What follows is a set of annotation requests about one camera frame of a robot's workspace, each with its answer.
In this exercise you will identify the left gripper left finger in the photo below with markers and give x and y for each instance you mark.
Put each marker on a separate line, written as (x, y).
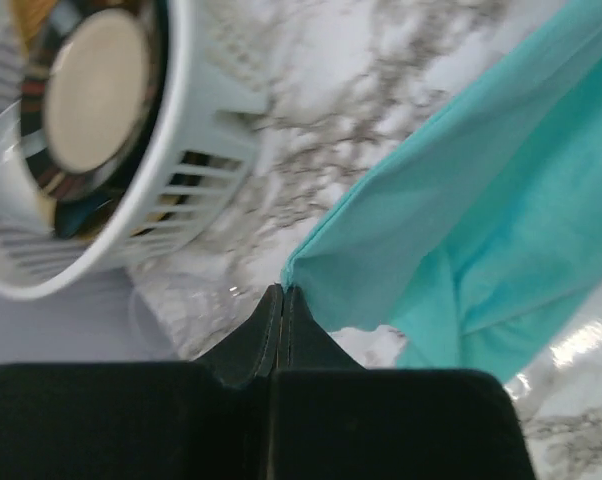
(249, 351)

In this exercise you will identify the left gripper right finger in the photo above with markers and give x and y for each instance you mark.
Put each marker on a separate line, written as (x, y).
(304, 344)

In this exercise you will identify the teal t shirt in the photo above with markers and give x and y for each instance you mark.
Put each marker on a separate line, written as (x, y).
(481, 234)

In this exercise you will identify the dark teal plate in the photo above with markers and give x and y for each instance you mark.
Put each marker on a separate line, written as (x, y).
(84, 218)

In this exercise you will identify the round white dish basket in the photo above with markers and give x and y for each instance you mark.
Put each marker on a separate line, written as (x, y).
(199, 153)

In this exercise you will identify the white bowl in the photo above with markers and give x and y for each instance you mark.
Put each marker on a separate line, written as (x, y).
(22, 203)

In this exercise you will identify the striped rim beige plate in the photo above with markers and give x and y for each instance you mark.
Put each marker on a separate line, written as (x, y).
(91, 93)

